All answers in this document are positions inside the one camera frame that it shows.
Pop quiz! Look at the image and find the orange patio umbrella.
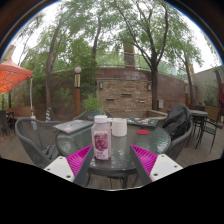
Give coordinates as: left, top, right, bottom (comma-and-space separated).
0, 57, 34, 94

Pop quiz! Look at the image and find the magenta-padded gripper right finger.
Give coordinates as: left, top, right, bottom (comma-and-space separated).
129, 143, 184, 187

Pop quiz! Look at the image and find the flat round red coaster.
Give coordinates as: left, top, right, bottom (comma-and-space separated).
135, 128, 150, 136

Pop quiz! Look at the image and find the blue yellow striped cone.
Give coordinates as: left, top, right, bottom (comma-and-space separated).
45, 106, 52, 122

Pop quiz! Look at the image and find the grey wicker chair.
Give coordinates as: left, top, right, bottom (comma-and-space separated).
72, 109, 114, 122
163, 116, 195, 162
14, 117, 63, 169

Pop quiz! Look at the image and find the purple juice bottle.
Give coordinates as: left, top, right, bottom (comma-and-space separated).
90, 114, 113, 161

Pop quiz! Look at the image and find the black backpack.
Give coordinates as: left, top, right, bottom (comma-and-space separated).
162, 104, 193, 141

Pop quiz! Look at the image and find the green plant in blue pot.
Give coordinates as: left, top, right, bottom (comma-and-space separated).
82, 94, 104, 120

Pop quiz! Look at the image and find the dark-trunk leafy tree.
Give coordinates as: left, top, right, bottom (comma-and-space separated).
113, 0, 201, 112

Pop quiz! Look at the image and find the round dark patio table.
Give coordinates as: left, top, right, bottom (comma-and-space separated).
190, 109, 209, 138

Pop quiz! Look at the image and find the wooden lamp post, globe light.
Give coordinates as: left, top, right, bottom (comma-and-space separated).
183, 79, 190, 108
73, 66, 83, 118

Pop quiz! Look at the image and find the closed dark red umbrella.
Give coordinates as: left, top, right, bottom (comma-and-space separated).
214, 66, 224, 111

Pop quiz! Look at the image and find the white ribbed cup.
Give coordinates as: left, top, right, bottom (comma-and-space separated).
111, 117, 128, 138

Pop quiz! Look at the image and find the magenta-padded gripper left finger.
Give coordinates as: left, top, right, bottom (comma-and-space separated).
43, 144, 96, 187

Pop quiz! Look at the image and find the black metal chair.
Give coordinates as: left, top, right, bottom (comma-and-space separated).
194, 111, 224, 154

